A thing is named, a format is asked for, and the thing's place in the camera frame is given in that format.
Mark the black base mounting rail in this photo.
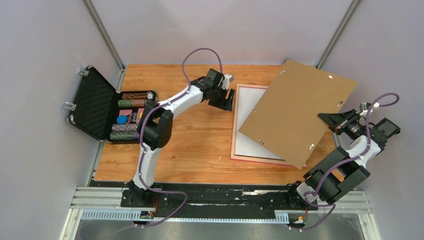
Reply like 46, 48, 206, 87
120, 182, 318, 219

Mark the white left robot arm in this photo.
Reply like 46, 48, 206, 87
128, 69, 235, 207

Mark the blue round chip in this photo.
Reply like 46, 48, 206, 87
116, 115, 128, 125

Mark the black poker chip case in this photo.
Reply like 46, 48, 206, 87
64, 65, 158, 144

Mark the brown cardboard backing board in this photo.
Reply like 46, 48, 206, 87
239, 59, 357, 169

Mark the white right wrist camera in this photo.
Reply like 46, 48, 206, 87
358, 102, 374, 117

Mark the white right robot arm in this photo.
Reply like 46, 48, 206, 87
285, 109, 401, 209

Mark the wooden picture frame pink inlay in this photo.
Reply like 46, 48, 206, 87
230, 84, 310, 169

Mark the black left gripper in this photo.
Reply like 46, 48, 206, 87
209, 85, 236, 113

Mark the city buildings photo print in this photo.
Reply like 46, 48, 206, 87
230, 84, 287, 165

